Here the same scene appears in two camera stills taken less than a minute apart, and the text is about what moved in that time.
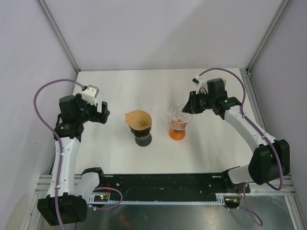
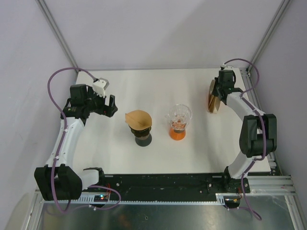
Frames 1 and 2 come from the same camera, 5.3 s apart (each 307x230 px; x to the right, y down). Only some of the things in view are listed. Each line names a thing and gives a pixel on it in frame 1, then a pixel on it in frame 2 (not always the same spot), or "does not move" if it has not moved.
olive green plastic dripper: [140, 133] does not move
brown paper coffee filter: [138, 120] does not move
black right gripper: [192, 106] → [217, 82]
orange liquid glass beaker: [177, 131] does not move
